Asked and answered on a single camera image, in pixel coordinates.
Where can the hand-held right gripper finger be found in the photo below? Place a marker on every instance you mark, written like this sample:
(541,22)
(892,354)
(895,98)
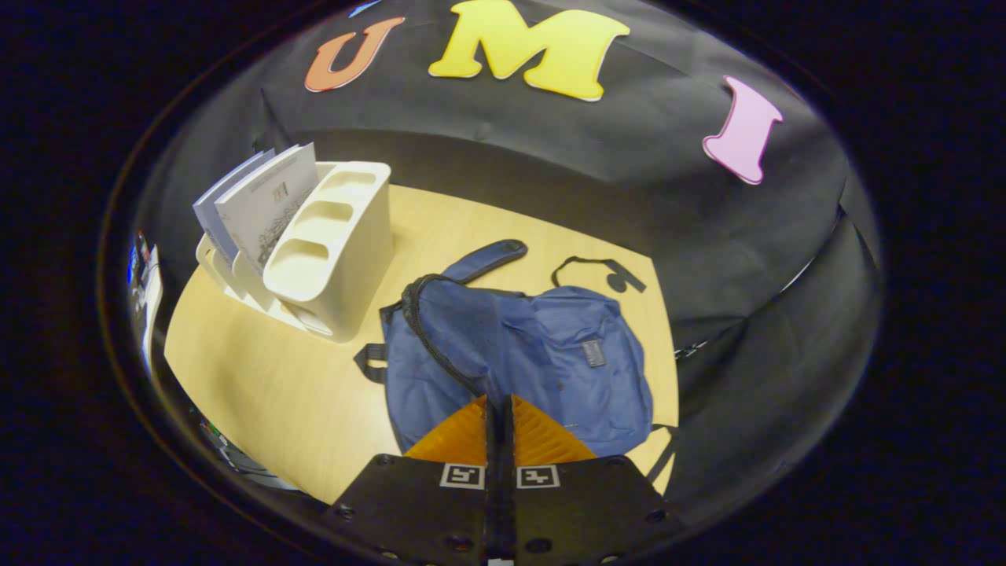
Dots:
(508,503)
(493,503)

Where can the blue schoolbag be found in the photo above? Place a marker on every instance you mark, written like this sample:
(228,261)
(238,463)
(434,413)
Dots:
(550,354)

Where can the white bookshelf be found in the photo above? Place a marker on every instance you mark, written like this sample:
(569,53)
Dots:
(354,251)

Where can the grey cover book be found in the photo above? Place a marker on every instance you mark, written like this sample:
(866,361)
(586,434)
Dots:
(263,204)

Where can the pale blue cover book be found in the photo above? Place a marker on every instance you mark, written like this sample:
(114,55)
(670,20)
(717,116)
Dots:
(218,228)

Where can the black backdrop cloth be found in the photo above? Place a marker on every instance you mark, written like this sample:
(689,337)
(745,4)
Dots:
(550,149)

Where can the white board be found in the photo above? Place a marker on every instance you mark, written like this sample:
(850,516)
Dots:
(153,314)

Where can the blue lit screen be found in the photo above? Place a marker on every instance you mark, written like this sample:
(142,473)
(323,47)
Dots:
(138,259)

